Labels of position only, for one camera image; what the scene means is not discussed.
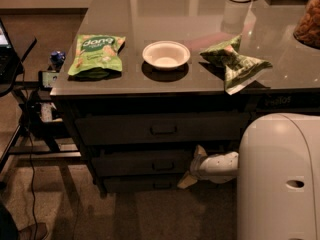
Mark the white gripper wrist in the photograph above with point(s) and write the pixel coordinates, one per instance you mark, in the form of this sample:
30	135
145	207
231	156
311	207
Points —
207	167

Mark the drawer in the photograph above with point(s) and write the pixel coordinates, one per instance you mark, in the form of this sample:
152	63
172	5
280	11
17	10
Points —
161	128
142	162
141	183

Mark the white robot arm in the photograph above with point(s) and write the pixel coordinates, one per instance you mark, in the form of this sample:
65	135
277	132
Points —
277	169

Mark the dark cabinet counter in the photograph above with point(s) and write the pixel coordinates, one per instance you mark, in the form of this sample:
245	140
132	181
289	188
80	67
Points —
195	87

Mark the peatos snack bag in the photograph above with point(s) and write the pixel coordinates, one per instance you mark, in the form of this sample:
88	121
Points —
289	101

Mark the crumpled green snack bag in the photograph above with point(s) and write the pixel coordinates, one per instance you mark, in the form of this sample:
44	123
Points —
240	70

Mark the white paper bowl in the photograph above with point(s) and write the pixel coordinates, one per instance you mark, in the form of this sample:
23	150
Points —
166	55

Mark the green dang chips bag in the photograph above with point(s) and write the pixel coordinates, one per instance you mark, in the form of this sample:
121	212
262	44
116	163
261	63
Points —
96	56

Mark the smartphone on stand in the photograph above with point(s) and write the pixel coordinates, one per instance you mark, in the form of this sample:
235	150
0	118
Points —
47	79

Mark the blue bottle cap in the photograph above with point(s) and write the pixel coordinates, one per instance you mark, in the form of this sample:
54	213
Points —
57	59

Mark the jar of brown snacks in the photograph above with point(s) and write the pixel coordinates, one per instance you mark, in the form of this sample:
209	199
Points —
307	30

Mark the black laptop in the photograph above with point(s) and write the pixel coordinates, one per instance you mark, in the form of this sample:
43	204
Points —
8	56

